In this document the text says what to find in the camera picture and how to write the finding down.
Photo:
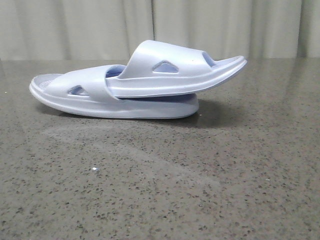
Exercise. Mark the light blue slipper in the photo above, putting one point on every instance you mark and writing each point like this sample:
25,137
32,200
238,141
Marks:
85,92
158,69

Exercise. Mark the grey-white pleated curtain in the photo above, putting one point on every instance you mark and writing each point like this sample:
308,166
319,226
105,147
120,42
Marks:
112,29

